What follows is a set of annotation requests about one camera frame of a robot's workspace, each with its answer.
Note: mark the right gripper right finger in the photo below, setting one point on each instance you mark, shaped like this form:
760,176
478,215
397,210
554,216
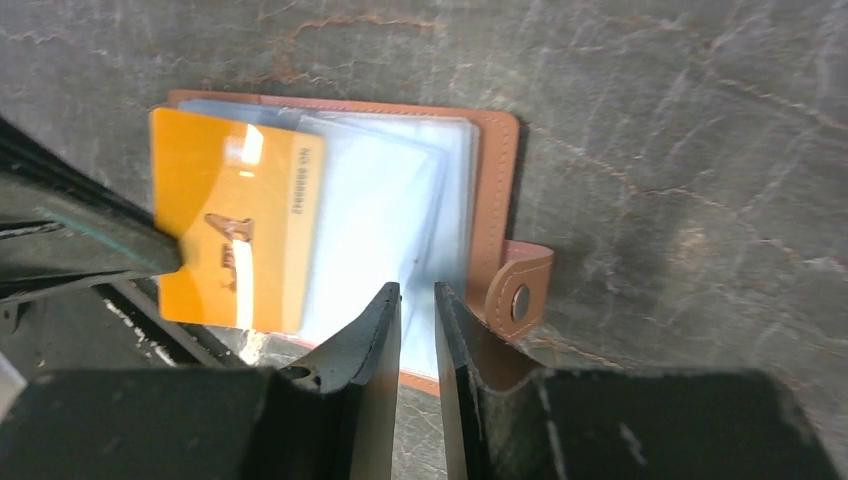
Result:
507,416

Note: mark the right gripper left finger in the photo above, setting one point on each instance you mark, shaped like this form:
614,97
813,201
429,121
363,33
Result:
328,415

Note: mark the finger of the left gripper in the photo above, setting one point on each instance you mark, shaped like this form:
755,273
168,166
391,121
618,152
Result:
62,230

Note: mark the orange VIP credit card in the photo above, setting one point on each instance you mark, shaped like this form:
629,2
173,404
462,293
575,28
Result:
242,201

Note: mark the brown leather card holder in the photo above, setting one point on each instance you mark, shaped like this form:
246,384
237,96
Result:
411,194

